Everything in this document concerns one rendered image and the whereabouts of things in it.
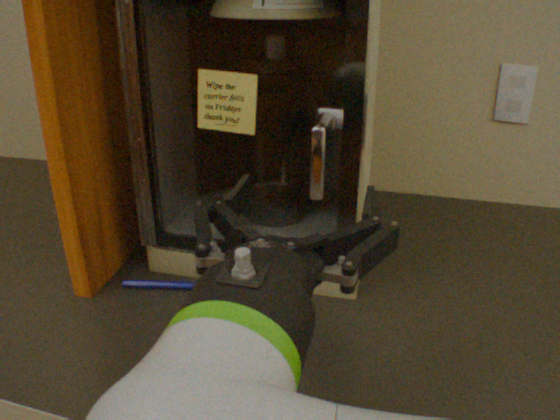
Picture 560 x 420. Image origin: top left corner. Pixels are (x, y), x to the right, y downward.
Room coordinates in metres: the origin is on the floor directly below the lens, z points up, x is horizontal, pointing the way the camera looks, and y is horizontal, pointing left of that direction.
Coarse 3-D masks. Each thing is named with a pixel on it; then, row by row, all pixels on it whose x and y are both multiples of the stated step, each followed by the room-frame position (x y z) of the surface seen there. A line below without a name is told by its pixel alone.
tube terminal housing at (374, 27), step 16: (368, 32) 0.60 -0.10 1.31; (368, 48) 0.60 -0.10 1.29; (368, 64) 0.60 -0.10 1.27; (368, 80) 0.60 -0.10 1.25; (368, 96) 0.59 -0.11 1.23; (368, 112) 0.59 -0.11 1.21; (368, 128) 0.59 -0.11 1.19; (368, 144) 0.60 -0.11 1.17; (368, 160) 0.63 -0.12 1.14; (368, 176) 0.66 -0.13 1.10; (160, 256) 0.66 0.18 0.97; (176, 256) 0.66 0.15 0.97; (192, 256) 0.65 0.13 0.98; (160, 272) 0.66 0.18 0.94; (176, 272) 0.66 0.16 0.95; (192, 272) 0.65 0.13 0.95; (320, 288) 0.61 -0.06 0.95; (336, 288) 0.60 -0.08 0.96
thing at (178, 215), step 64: (192, 0) 0.63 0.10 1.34; (256, 0) 0.61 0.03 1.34; (320, 0) 0.60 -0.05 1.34; (192, 64) 0.63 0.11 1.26; (256, 64) 0.61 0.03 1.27; (320, 64) 0.60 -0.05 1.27; (192, 128) 0.63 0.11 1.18; (256, 128) 0.61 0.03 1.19; (192, 192) 0.64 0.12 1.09; (256, 192) 0.61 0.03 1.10
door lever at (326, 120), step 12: (324, 120) 0.58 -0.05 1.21; (312, 132) 0.55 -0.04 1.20; (324, 132) 0.55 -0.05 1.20; (312, 144) 0.55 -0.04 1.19; (324, 144) 0.55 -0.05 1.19; (312, 156) 0.55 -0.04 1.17; (324, 156) 0.55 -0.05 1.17; (312, 168) 0.55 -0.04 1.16; (324, 168) 0.55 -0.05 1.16; (312, 180) 0.55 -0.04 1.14; (312, 192) 0.55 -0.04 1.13
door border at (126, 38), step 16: (128, 0) 0.65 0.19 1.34; (128, 16) 0.65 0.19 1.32; (128, 32) 0.65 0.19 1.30; (128, 48) 0.65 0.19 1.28; (128, 64) 0.65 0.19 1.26; (128, 80) 0.65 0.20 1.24; (128, 96) 0.65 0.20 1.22; (128, 112) 0.65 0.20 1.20; (144, 144) 0.65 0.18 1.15; (144, 160) 0.65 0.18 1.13; (144, 176) 0.65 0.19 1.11; (144, 192) 0.65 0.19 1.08; (144, 208) 0.65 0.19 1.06; (144, 224) 0.65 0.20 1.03
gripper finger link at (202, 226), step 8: (200, 208) 0.45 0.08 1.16; (200, 216) 0.43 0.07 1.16; (200, 224) 0.41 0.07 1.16; (208, 224) 0.41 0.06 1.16; (200, 232) 0.40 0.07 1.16; (208, 232) 0.40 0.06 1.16; (200, 240) 0.39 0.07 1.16; (208, 240) 0.39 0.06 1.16; (200, 248) 0.37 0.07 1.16; (208, 248) 0.37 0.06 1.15; (200, 256) 0.37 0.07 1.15; (200, 272) 0.37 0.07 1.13
